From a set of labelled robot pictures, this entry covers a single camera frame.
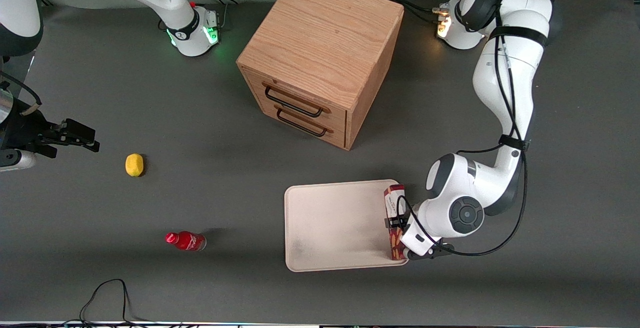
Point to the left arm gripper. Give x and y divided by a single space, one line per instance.
398 221

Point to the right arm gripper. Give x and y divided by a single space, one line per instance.
22 130

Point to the red cookie box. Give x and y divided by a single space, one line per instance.
392 198

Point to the beige plastic tray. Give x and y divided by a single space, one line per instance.
340 225

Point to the yellow lemon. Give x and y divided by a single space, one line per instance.
134 165

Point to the red cola bottle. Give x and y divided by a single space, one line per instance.
186 241

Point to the wooden two-drawer cabinet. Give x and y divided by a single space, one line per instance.
320 32

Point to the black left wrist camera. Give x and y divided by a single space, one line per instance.
440 249

